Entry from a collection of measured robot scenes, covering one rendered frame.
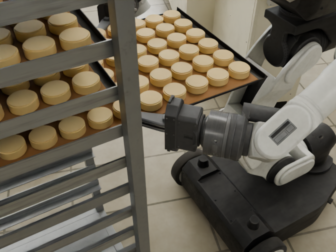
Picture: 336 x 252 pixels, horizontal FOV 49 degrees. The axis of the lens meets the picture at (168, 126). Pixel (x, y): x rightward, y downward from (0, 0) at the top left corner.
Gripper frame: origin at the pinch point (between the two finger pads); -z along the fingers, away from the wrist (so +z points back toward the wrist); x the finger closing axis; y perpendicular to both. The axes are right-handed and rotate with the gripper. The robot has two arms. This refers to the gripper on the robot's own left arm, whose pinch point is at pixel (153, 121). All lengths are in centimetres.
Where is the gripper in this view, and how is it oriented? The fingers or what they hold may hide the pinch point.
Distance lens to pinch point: 74.0
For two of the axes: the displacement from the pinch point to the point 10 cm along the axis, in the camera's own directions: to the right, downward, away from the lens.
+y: -2.7, 6.5, -7.1
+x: 0.0, -7.4, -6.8
